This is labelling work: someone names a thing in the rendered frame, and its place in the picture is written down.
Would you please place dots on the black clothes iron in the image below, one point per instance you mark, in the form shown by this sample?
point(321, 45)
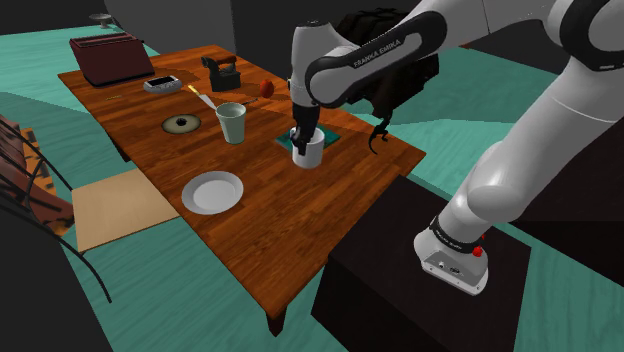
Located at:
point(222, 78)

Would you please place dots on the dark thin spoon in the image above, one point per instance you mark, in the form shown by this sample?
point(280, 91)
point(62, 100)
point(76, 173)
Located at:
point(250, 101)

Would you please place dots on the small grey round stand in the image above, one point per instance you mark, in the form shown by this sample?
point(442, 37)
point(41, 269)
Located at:
point(101, 19)

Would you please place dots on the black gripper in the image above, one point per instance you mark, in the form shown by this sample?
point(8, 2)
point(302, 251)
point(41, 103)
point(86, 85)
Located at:
point(305, 117)

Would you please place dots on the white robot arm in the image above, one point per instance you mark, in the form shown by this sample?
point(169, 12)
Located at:
point(526, 141)

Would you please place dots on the round olive disc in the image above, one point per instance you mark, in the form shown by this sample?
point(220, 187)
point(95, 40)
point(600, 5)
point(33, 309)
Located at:
point(181, 124)

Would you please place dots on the thin yellow pencil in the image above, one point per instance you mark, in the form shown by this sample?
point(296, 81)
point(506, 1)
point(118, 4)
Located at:
point(113, 97)

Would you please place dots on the white mug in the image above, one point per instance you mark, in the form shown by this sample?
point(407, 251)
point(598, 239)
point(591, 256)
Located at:
point(313, 152)

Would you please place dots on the tan floor mat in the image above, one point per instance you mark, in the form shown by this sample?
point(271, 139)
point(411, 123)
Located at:
point(119, 207)

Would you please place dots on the white plate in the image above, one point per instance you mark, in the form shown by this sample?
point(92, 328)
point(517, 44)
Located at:
point(212, 193)

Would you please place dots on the red apple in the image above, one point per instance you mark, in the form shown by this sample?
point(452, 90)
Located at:
point(266, 88)

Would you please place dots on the pale green cup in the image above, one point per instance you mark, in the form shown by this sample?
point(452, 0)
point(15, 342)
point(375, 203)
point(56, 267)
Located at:
point(232, 124)

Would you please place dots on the dark red toaster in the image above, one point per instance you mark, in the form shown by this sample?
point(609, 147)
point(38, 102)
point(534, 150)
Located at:
point(111, 58)

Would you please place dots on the brown wooden table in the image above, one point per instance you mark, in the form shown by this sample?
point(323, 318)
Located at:
point(273, 214)

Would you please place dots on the teal square coaster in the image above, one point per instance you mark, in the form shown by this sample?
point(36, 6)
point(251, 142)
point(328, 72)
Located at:
point(329, 135)

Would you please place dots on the dark robot stand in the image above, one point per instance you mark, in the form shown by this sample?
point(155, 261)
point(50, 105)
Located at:
point(390, 273)

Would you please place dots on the grey flat phone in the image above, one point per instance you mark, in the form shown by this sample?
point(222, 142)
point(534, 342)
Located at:
point(162, 84)

